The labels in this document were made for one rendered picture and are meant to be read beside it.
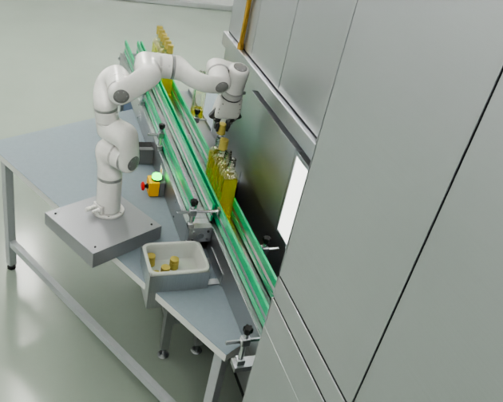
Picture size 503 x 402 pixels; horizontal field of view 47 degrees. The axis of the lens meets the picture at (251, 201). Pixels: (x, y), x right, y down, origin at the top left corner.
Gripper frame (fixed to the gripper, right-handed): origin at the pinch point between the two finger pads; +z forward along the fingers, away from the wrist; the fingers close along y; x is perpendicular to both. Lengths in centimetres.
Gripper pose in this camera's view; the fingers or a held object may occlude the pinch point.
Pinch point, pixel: (222, 125)
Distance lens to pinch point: 230.2
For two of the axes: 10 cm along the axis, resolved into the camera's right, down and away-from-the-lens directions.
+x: 2.7, 7.6, -5.9
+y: -9.2, 0.4, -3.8
